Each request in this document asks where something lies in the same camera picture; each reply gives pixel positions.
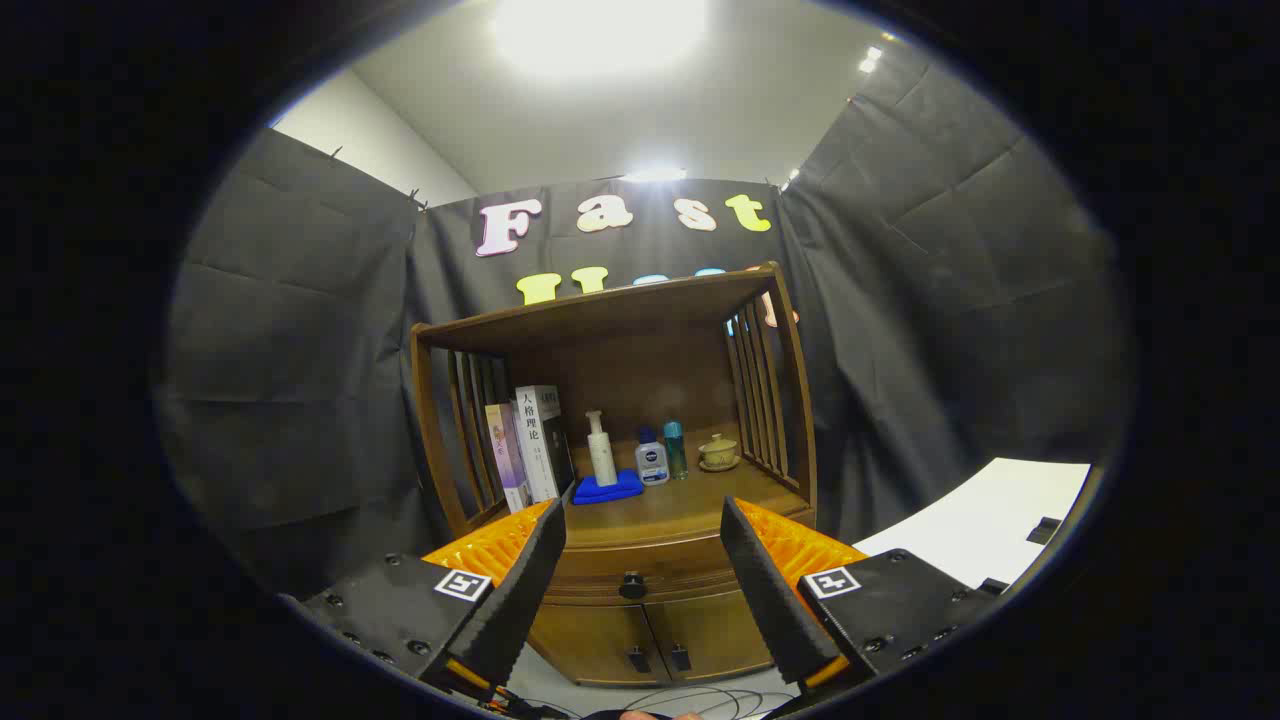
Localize white pump bottle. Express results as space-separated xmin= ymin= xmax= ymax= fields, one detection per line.
xmin=586 ymin=410 xmax=619 ymax=488

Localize wooden cabinet door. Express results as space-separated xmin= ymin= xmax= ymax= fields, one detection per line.
xmin=528 ymin=600 xmax=669 ymax=689
xmin=645 ymin=590 xmax=776 ymax=681

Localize blue folded cloth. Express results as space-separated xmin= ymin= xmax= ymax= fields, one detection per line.
xmin=572 ymin=469 xmax=645 ymax=505

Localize wooden drawer with black knob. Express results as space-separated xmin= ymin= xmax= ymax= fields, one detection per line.
xmin=545 ymin=535 xmax=746 ymax=606

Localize black floor cables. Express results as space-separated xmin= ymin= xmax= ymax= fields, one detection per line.
xmin=610 ymin=685 xmax=801 ymax=720

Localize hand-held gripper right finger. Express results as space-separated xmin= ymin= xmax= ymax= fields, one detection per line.
xmin=720 ymin=496 xmax=1001 ymax=701

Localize brown wooden cabinet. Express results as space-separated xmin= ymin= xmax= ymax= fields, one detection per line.
xmin=410 ymin=262 xmax=819 ymax=689

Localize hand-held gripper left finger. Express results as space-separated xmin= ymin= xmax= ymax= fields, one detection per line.
xmin=285 ymin=498 xmax=568 ymax=701

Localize thick white book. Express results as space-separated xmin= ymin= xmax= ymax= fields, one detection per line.
xmin=513 ymin=385 xmax=576 ymax=503

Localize white bottle with blue cap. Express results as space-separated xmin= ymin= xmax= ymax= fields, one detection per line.
xmin=635 ymin=428 xmax=670 ymax=486

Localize purple book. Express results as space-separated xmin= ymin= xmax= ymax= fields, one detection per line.
xmin=485 ymin=403 xmax=531 ymax=513

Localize white flat panel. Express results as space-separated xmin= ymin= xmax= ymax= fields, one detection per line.
xmin=855 ymin=458 xmax=1091 ymax=591

